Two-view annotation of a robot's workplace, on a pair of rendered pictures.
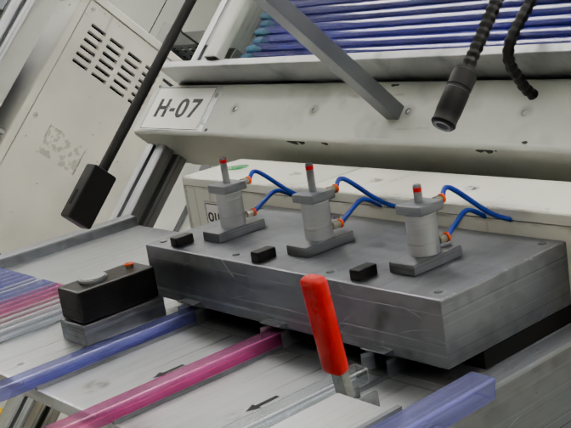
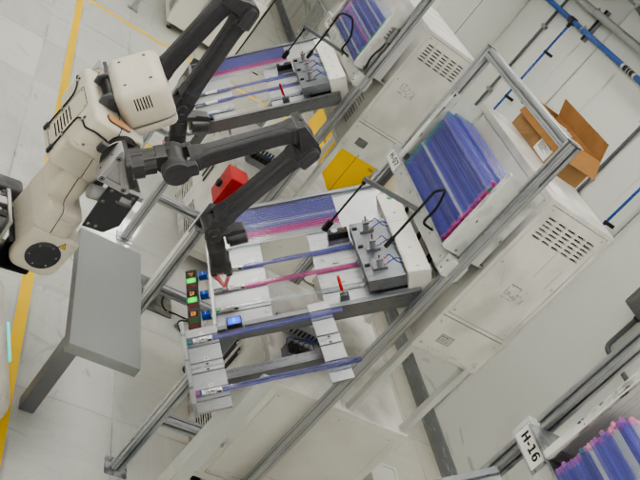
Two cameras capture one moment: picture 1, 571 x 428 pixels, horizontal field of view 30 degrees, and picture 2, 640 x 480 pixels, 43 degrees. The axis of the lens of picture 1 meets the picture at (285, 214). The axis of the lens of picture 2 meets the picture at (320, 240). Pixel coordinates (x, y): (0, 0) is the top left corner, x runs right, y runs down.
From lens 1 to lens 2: 229 cm
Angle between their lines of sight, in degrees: 38
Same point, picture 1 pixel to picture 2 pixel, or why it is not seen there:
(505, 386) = (373, 300)
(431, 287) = (371, 276)
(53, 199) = (399, 110)
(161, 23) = not seen: outside the picture
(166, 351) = (340, 255)
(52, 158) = (402, 94)
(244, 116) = (401, 178)
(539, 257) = (397, 276)
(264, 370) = (350, 272)
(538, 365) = (383, 298)
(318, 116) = (409, 195)
